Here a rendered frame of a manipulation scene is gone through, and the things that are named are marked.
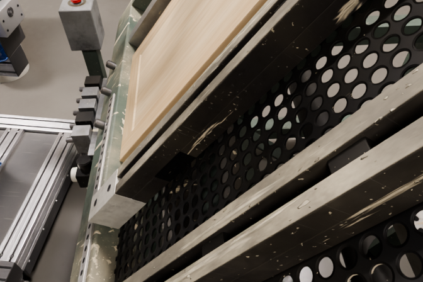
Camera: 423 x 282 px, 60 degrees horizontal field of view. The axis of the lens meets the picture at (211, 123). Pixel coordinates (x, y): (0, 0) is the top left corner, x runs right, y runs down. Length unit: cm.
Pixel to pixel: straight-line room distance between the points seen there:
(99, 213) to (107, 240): 7
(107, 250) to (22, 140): 134
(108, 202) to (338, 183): 54
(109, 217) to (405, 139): 64
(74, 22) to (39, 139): 76
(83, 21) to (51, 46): 158
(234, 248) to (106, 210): 45
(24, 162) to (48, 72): 99
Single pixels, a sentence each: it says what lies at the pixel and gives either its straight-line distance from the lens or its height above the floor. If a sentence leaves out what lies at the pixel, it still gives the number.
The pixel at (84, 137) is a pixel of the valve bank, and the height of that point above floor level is 75.
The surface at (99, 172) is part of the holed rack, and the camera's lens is 94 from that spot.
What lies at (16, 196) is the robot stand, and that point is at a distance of 189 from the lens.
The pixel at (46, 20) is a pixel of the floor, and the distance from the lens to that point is 341.
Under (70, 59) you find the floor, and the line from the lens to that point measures 288.
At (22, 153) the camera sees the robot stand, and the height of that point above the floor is 21.
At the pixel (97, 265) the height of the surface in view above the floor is 90.
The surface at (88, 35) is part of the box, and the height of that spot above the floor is 82.
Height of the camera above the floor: 163
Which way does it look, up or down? 47 degrees down
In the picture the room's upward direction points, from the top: straight up
